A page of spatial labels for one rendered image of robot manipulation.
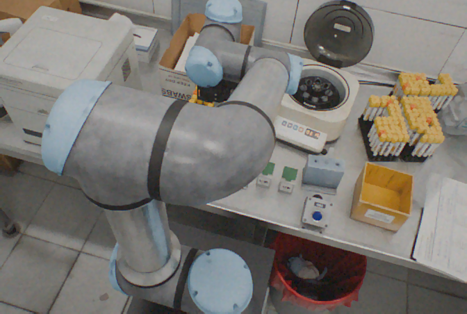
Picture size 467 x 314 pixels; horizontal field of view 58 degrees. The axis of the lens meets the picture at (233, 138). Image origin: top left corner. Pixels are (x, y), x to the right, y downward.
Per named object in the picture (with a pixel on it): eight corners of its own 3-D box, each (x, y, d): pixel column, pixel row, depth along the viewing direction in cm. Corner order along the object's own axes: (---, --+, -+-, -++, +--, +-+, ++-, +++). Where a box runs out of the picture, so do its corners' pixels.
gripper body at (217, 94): (206, 81, 110) (206, 45, 100) (238, 88, 109) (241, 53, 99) (197, 102, 105) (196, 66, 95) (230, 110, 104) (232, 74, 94)
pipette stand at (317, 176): (301, 189, 122) (307, 170, 114) (302, 169, 126) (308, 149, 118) (336, 194, 121) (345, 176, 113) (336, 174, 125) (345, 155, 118)
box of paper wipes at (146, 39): (89, 51, 152) (80, 23, 142) (101, 31, 159) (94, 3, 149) (149, 62, 150) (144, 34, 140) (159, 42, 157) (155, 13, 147)
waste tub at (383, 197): (348, 218, 117) (358, 201, 109) (355, 180, 125) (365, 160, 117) (397, 233, 115) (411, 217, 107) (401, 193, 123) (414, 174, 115)
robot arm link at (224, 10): (198, 12, 83) (211, -12, 88) (199, 55, 91) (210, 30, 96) (237, 20, 82) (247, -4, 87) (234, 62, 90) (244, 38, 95)
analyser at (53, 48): (21, 141, 127) (-21, 67, 103) (67, 79, 143) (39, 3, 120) (116, 167, 123) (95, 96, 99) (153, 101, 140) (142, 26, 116)
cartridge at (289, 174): (277, 191, 121) (281, 178, 116) (281, 178, 124) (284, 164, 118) (291, 194, 121) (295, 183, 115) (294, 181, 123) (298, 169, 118)
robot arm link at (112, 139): (181, 319, 83) (153, 164, 40) (111, 297, 85) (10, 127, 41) (201, 262, 90) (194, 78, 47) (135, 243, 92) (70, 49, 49)
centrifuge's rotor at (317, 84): (282, 108, 133) (285, 93, 127) (298, 78, 142) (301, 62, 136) (329, 126, 130) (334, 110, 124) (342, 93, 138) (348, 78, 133)
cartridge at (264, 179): (255, 185, 122) (258, 172, 116) (259, 172, 125) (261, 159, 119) (269, 189, 121) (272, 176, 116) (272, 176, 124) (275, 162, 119)
